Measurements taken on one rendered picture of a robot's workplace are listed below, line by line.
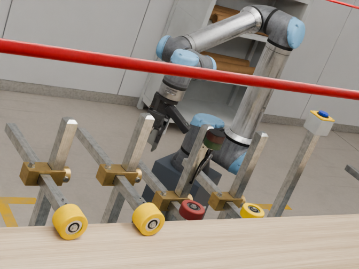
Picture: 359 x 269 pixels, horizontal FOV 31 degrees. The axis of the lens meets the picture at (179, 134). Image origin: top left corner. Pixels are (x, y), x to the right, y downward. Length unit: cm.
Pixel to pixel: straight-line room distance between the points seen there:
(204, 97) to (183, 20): 92
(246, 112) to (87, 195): 131
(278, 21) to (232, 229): 101
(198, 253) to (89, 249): 34
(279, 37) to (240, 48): 276
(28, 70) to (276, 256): 307
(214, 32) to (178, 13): 239
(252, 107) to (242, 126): 10
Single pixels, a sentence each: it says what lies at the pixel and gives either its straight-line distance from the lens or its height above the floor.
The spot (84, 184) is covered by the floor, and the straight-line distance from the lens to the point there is 387.
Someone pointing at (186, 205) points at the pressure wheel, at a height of 91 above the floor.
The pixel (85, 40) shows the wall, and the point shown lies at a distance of 481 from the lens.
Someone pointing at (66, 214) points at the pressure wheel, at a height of 97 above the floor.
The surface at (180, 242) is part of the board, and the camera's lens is 190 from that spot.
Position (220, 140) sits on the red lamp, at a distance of 206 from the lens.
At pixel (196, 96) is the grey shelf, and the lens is 546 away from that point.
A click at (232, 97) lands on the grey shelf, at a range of 563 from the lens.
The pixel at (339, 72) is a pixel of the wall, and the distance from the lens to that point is 635.
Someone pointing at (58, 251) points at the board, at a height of 90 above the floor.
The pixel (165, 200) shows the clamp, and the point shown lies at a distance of 216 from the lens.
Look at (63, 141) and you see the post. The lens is 184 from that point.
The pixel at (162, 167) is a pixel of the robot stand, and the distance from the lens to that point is 301.
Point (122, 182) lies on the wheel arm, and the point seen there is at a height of 96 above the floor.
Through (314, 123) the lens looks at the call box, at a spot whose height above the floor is 119.
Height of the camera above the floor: 187
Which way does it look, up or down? 22 degrees down
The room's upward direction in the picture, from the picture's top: 22 degrees clockwise
